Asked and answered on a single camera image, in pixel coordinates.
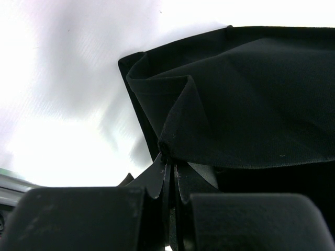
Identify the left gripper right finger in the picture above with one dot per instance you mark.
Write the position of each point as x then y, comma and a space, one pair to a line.
207, 219

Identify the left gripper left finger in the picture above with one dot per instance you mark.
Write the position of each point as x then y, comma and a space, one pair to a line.
131, 217

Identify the black canvas bag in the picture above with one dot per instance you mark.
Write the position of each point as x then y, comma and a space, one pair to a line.
257, 103

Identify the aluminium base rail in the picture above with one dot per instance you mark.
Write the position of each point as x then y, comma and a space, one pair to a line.
13, 188

